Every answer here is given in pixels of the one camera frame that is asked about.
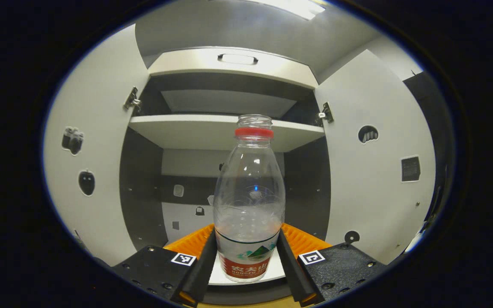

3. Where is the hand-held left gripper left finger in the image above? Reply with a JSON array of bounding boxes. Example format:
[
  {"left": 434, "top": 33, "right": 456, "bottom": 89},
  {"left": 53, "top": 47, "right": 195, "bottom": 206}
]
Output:
[{"left": 112, "top": 223, "right": 218, "bottom": 306}]

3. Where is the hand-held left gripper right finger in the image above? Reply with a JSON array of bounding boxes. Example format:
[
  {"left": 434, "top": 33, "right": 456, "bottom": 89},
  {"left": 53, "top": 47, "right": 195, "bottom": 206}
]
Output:
[{"left": 276, "top": 222, "right": 387, "bottom": 306}]

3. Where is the clear plastic bottle red label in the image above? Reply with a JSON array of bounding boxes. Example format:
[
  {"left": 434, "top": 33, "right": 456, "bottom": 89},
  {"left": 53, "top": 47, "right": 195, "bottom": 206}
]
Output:
[{"left": 213, "top": 114, "right": 286, "bottom": 283}]

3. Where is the white cabinet door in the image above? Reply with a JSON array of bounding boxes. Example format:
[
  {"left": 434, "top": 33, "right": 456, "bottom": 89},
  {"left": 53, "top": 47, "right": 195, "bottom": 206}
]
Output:
[
  {"left": 314, "top": 49, "right": 436, "bottom": 265},
  {"left": 43, "top": 24, "right": 151, "bottom": 266}
]

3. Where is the white cabinet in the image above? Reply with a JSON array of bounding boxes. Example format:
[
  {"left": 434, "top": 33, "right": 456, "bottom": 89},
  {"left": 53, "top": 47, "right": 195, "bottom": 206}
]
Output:
[{"left": 119, "top": 46, "right": 332, "bottom": 305}]

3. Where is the metal door hinge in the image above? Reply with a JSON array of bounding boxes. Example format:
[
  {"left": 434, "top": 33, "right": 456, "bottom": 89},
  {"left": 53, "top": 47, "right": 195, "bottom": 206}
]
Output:
[
  {"left": 123, "top": 87, "right": 142, "bottom": 113},
  {"left": 318, "top": 102, "right": 335, "bottom": 124}
]

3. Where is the white cabinet drawer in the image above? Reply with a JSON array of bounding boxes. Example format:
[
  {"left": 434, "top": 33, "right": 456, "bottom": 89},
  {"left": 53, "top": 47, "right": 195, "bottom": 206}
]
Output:
[{"left": 148, "top": 47, "right": 319, "bottom": 89}]

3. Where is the ceiling light panel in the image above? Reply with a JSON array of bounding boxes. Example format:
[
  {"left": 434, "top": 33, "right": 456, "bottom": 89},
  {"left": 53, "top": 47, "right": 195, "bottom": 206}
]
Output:
[{"left": 251, "top": 0, "right": 328, "bottom": 20}]

